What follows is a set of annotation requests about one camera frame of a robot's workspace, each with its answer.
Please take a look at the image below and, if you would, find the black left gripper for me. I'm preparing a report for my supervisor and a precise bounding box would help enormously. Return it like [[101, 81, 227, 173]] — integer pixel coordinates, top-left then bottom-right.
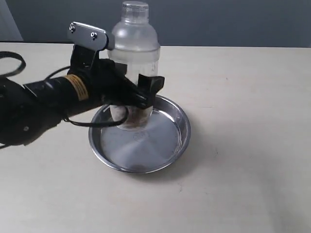
[[87, 59, 165, 109]]

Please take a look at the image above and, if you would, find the clear plastic shaker bottle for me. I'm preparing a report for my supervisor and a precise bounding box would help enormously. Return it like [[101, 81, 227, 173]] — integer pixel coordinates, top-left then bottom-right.
[[106, 0, 161, 132]]

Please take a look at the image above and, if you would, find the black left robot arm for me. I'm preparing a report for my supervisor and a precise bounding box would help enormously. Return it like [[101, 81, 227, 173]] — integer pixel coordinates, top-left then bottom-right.
[[0, 59, 165, 146]]

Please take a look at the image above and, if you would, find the round stainless steel plate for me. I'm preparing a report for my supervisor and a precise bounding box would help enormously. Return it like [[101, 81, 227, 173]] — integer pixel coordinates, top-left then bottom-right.
[[88, 95, 191, 174]]

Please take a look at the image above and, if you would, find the black cable loop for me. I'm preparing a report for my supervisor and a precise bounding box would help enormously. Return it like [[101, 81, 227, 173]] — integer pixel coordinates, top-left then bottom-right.
[[43, 67, 129, 128]]

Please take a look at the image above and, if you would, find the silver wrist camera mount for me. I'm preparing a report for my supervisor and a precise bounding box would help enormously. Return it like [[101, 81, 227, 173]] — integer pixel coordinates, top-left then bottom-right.
[[68, 22, 115, 51]]

